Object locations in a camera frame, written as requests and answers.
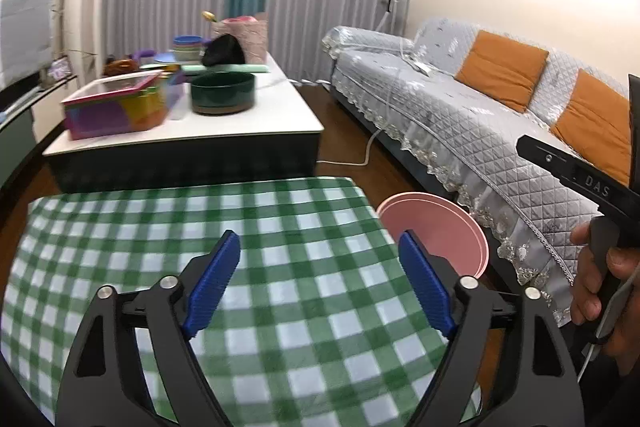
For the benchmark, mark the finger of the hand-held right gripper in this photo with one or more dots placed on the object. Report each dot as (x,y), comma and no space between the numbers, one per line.
(542,154)

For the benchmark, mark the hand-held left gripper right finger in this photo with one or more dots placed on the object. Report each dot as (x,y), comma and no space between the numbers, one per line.
(425,282)

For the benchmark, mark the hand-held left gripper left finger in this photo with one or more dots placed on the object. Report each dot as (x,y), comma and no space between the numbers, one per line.
(212,282)

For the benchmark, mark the pink plastic basin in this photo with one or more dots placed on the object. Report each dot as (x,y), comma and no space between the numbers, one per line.
(440,232)

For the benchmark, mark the person's right hand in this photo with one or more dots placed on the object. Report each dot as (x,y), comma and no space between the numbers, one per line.
(587,292)

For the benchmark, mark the orange cushion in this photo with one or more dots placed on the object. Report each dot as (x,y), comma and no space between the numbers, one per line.
(595,127)
(502,69)

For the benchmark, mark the green checked tablecloth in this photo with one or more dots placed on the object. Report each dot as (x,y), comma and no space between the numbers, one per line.
(300,257)

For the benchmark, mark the grey quilted covered sofa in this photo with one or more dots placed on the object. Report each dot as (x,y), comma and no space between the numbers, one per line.
(450,132)

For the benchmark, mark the white charger plug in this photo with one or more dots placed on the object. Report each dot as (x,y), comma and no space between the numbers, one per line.
(421,68)

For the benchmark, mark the white top coffee table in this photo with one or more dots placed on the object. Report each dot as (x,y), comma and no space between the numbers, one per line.
(280,112)

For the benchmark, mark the dark green round bowl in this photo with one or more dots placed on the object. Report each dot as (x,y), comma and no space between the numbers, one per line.
(222,93)

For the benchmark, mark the multicoloured storage box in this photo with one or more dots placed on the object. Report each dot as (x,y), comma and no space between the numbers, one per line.
(115,112)

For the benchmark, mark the mint green tray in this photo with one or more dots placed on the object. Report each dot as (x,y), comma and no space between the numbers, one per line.
(225,69)

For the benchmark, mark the blue plastic plate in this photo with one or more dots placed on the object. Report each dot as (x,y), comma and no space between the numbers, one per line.
(165,58)

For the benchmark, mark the black pouch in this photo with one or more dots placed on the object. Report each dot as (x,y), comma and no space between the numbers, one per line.
(222,52)

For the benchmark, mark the brown plush toy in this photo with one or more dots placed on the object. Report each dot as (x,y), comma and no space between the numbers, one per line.
(120,67)

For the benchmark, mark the stack of coloured plastic bowls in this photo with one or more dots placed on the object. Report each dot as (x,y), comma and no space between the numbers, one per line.
(188,48)

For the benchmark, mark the purple plastic scoop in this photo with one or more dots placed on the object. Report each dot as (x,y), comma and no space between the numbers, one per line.
(141,54)

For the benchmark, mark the dark television stand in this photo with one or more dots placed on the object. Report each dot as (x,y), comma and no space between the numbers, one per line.
(20,127)

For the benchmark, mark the pink lace basket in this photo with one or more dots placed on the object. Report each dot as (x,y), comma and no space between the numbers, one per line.
(250,37)

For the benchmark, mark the gold spoon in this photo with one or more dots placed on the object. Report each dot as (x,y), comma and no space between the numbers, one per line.
(209,16)

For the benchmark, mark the grey cloth covered television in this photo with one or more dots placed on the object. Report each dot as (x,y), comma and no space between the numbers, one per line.
(25,37)

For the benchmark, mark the small photo frame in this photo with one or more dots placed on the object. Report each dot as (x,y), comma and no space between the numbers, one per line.
(60,71)

